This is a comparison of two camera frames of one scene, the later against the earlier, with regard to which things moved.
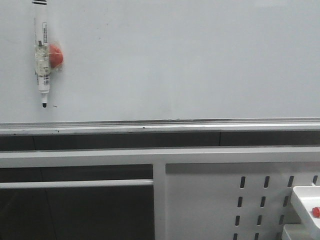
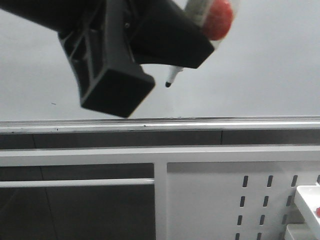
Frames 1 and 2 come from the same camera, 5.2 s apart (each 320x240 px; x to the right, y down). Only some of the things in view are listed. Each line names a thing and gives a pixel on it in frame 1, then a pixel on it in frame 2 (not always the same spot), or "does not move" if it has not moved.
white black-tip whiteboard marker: x=42 y=48 to x=197 y=9
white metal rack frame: x=158 y=157 does not move
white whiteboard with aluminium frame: x=163 y=66 does not move
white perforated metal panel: x=234 y=201 does not move
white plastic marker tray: x=307 y=201 does not move
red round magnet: x=55 y=56 to x=218 y=20
